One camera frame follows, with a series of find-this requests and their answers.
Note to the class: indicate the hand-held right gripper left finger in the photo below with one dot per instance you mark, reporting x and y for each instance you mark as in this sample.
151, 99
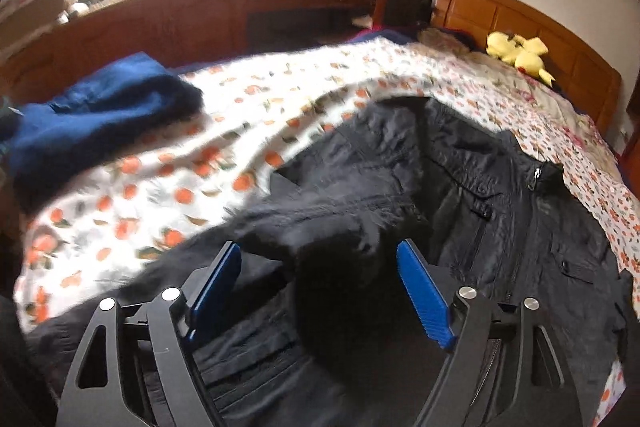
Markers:
215, 292

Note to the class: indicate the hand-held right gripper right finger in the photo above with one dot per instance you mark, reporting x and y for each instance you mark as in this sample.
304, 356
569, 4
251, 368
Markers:
425, 297

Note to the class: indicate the black jacket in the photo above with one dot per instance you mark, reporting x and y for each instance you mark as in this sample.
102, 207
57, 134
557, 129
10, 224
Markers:
350, 167

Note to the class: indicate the orange-print bed sheet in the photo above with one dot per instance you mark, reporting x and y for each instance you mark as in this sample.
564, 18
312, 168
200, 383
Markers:
150, 192

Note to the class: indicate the navy blue garment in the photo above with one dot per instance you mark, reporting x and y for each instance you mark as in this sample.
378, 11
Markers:
100, 117

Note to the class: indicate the floral quilt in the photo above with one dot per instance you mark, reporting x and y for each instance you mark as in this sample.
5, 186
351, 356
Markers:
475, 72

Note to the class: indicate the yellow plush toy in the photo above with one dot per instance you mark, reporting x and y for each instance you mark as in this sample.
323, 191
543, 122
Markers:
525, 57

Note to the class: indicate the wooden desk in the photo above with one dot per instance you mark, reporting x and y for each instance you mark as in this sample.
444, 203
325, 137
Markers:
150, 27

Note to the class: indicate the wooden headboard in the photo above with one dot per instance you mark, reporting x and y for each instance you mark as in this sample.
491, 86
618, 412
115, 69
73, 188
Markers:
500, 14

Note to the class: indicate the black backpack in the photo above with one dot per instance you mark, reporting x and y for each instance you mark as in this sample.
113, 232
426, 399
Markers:
412, 2

